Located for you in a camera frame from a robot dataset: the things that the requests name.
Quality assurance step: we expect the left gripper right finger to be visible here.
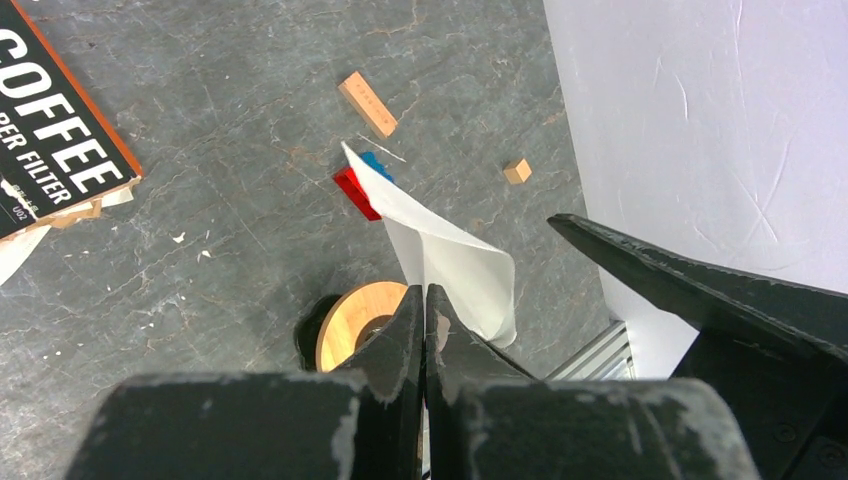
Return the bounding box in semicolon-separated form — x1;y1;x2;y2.
425;284;759;479

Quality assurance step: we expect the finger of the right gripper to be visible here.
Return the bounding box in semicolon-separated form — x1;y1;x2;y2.
547;214;847;364

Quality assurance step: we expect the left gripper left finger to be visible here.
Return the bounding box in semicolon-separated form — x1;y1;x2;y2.
66;286;424;479

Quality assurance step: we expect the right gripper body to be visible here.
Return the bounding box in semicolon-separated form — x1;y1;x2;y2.
673;331;847;479

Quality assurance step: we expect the wooden ring holder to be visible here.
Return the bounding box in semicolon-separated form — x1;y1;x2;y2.
314;281;408;372

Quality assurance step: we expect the white paper filter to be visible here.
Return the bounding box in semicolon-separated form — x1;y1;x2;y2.
341;143;517;348

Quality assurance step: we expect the coffee filter box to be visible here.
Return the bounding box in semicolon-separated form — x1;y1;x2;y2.
1;1;142;239

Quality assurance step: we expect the red blue block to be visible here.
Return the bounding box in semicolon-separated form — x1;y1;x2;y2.
333;151;394;221

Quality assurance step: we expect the small wooden cube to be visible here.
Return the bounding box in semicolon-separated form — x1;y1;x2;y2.
503;158;532;185

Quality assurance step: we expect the long wooden block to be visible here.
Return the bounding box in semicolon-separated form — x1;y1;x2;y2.
338;71;398;140

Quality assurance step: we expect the aluminium frame rail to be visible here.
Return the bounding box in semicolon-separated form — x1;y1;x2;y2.
545;320;636;381

